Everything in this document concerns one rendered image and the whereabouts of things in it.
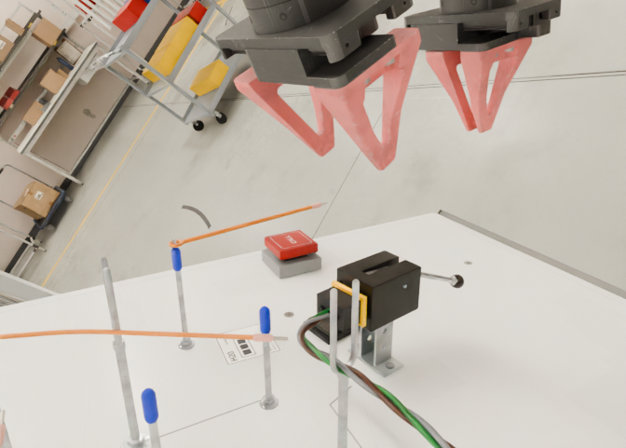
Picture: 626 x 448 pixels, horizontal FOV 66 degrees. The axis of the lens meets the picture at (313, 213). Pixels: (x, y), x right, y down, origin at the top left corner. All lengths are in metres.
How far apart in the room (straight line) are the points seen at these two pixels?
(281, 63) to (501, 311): 0.37
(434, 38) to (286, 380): 0.30
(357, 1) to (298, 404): 0.29
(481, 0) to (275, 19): 0.18
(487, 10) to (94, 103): 8.13
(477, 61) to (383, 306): 0.20
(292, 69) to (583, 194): 1.58
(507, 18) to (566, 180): 1.48
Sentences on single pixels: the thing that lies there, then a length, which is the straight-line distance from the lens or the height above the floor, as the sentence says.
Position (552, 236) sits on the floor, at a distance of 1.75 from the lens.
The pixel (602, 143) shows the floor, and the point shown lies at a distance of 1.88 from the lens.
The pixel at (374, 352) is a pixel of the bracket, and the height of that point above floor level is 1.11.
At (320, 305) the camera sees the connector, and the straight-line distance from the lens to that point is 0.38.
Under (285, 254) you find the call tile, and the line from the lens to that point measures 0.56.
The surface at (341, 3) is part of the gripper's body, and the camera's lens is 0.27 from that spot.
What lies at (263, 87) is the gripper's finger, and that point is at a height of 1.32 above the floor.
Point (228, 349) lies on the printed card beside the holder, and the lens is 0.46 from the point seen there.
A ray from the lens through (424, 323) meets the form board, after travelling 0.50.
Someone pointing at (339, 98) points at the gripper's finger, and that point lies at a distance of 0.25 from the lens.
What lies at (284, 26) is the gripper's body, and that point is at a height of 1.35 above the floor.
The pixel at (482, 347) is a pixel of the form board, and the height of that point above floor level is 1.02.
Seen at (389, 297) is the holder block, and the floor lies 1.15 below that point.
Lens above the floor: 1.43
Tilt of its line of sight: 34 degrees down
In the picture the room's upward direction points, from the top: 55 degrees counter-clockwise
